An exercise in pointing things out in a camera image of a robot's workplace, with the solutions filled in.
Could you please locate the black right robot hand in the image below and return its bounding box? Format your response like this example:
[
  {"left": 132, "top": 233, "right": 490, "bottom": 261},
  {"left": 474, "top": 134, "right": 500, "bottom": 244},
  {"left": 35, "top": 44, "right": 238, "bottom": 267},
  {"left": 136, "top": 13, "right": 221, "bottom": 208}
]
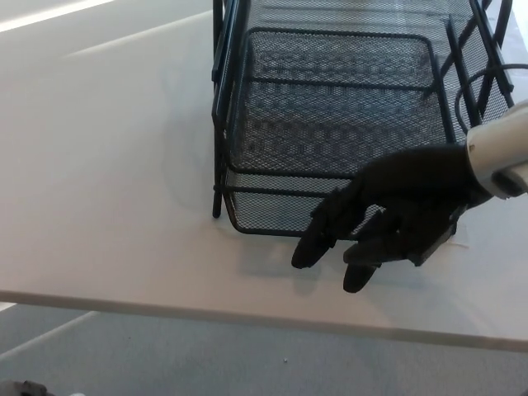
[{"left": 290, "top": 144, "right": 494, "bottom": 295}]

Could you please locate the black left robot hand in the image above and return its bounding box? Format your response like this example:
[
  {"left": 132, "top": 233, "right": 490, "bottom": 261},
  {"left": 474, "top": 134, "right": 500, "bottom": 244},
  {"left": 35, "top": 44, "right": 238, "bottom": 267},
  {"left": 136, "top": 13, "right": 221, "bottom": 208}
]
[{"left": 8, "top": 379, "right": 49, "bottom": 396}]

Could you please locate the black mesh sliding drawer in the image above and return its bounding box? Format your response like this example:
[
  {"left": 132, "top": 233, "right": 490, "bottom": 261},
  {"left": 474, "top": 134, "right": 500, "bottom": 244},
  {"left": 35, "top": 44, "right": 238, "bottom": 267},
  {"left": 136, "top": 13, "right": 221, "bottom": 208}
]
[{"left": 222, "top": 0, "right": 519, "bottom": 240}]

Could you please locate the black mesh lower tray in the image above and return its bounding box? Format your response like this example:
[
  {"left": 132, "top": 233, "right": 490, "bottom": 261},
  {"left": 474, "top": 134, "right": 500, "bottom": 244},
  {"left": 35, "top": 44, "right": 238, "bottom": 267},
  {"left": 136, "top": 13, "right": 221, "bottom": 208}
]
[{"left": 228, "top": 27, "right": 469, "bottom": 181}]

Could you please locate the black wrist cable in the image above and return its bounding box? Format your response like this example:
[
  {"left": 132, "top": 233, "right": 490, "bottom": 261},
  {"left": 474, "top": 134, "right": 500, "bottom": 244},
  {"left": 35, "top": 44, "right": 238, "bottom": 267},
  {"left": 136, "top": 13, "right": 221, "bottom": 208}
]
[{"left": 455, "top": 62, "right": 528, "bottom": 134}]

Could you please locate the black wire organizer frame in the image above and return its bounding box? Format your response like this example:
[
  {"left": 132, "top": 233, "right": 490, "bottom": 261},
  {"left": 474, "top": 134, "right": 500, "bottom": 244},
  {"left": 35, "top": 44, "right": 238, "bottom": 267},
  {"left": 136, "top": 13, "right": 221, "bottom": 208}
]
[{"left": 210, "top": 0, "right": 515, "bottom": 219}]

